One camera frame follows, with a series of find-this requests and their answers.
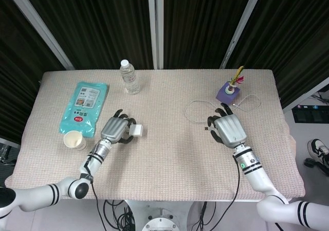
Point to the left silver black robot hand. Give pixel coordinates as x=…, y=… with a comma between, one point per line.
x=114, y=126

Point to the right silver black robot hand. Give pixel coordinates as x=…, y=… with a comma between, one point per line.
x=230, y=129

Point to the white power adapter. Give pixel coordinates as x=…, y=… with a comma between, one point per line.
x=136, y=130

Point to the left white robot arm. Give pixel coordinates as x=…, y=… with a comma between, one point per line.
x=33, y=197

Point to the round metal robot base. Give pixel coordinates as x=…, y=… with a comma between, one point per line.
x=160, y=223

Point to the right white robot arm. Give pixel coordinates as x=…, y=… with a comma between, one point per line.
x=259, y=177

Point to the purple cube vase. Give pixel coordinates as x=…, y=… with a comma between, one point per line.
x=226, y=96

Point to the teal wet wipes pack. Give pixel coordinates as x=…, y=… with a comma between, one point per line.
x=83, y=105

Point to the white paper cup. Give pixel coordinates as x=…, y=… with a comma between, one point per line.
x=74, y=141

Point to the clear plastic water bottle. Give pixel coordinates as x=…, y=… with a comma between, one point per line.
x=130, y=80

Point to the colourful artificial flower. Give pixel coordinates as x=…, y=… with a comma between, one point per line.
x=237, y=75

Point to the beige waffle tablecloth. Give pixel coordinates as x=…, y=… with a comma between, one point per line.
x=167, y=164

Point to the dark display screen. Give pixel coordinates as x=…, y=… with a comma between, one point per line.
x=312, y=114

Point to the black and white sneaker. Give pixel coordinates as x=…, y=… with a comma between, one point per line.
x=318, y=150

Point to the black pleated curtain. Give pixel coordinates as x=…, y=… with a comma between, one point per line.
x=102, y=22

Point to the grey aluminium frame post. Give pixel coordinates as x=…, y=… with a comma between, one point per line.
x=38, y=25
x=155, y=25
x=241, y=25

